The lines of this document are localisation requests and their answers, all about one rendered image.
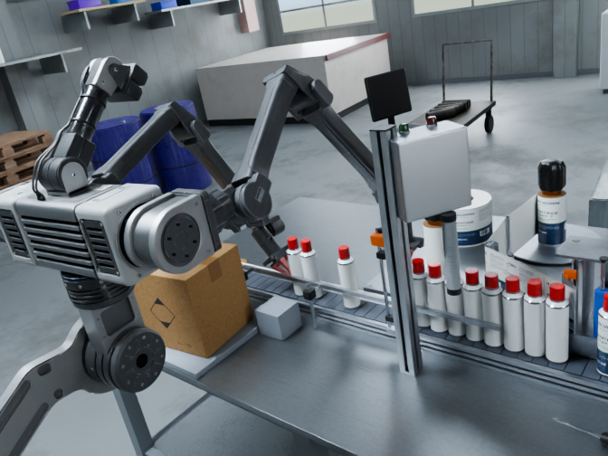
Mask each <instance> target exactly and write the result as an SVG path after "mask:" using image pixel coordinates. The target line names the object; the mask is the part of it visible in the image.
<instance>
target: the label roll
mask: <svg viewBox="0 0 608 456"><path fill-rule="evenodd" d="M453 211H455V212H456V215H457V220H456V222H457V223H456V224H457V235H458V247H471V246H476V245H480V244H483V243H485V242H487V240H488V239H489V238H490V236H491V235H492V234H493V223H492V203H491V195H490V194H489V193H487V192H485V191H481V190H477V189H471V205H470V206H466V207H462V208H460V209H456V210H453Z"/></svg>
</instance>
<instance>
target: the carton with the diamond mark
mask: <svg viewBox="0 0 608 456"><path fill-rule="evenodd" d="M221 245H222V248H221V249H220V250H219V251H217V252H215V253H214V254H213V255H212V256H211V257H209V258H208V259H206V260H205V261H203V262H201V263H200V264H198V265H197V266H195V267H194V268H193V269H192V270H190V271H188V272H186V273H183V274H172V273H167V272H164V271H162V270H160V269H158V270H157V271H155V272H153V273H151V274H150V275H148V276H147V277H146V278H144V279H143V280H141V281H139V282H138V283H136V285H135V288H134V289H133V290H134V293H135V296H136V299H137V302H138V306H139V309H140V312H141V316H142V318H143V321H144V324H145V327H147V328H151V329H153V330H155V331H156V332H157V333H159V334H160V336H161V337H162V338H163V340H164V342H165V346H166V347H168V348H172V349H175V350H178V351H182V352H185V353H188V354H192V355H195V356H201V357H204V358H208V357H209V356H210V355H212V354H213V353H214V352H215V351H216V350H217V349H218V348H219V347H221V346H222V345H223V344H224V343H225V342H226V341H227V340H229V339H230V338H231V337H232V336H233V335H234V334H235V333H237V332H238V331H239V330H240V329H241V328H242V327H243V326H245V325H246V324H247V323H248V322H249V321H250V320H251V319H252V318H254V315H253V311H252V304H251V300H250V296H249V292H248V289H247V285H246V280H245V277H244V273H243V269H242V262H241V258H240V254H239V251H238V247H237V244H230V243H223V242H221Z"/></svg>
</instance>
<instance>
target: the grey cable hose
mask: <svg viewBox="0 0 608 456"><path fill-rule="evenodd" d="M456 220H457V215H456V212H455V211H449V212H446V213H443V214H441V221H442V238H443V248H444V260H445V272H446V281H447V282H446V283H447V286H446V289H447V294H449V295H451V296H458V295H460V294H461V293H462V290H461V273H460V261H459V250H458V249H459V248H458V235H457V224H456V223H457V222H456Z"/></svg>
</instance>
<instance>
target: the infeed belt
mask: <svg viewBox="0 0 608 456"><path fill-rule="evenodd" d="M246 285H247V287H251V288H254V289H257V290H264V291H267V292H270V293H274V294H277V295H281V296H284V297H288V298H291V299H297V300H300V301H304V302H308V303H309V301H308V300H307V299H304V297H298V296H296V295H295V290H294V286H293V282H289V281H285V280H279V279H275V278H271V277H268V276H264V275H260V274H256V273H252V272H251V273H250V274H248V280H247V281H246ZM322 291H323V297H322V298H320V299H314V300H313V304H314V305H318V306H321V307H324V308H328V309H333V310H337V311H341V312H345V313H347V314H351V315H355V316H358V317H361V318H368V319H371V320H374V321H378V322H381V323H385V324H387V321H385V316H386V310H385V305H382V304H377V303H374V302H371V301H366V300H362V299H361V300H360V303H361V305H360V307H359V308H357V309H346V308H345V306H344V300H343V295H341V294H337V293H334V292H330V291H326V290H322ZM419 333H422V334H425V335H428V336H432V337H437V338H441V339H445V340H448V341H451V342H455V343H459V344H462V345H465V346H469V347H475V348H478V349H482V350H485V351H489V352H492V353H495V354H499V355H503V356H508V357H512V358H516V359H518V360H522V361H526V362H528V363H532V364H536V365H540V366H545V367H549V368H552V369H555V370H559V371H563V372H566V373H569V374H573V375H579V376H582V377H585V378H589V379H593V380H596V381H599V382H603V383H606V384H608V377H604V376H602V375H599V374H598V373H597V371H596V362H597V359H593V358H590V357H586V356H579V355H576V354H572V353H569V359H568V361H567V362H566V363H564V364H553V363H551V362H549V361H548V360H547V359H546V356H543V357H540V358H534V357H530V356H527V355H526V353H525V350H524V351H523V352H520V353H510V352H508V351H507V350H506V349H505V348H504V346H503V347H498V348H492V347H487V346H486V345H485V343H484V341H482V342H479V343H474V342H470V341H469V340H468V339H467V338H466V336H464V337H452V336H451V335H450V334H449V331H447V332H445V333H441V334H438V333H434V332H432V330H431V327H429V328H419Z"/></svg>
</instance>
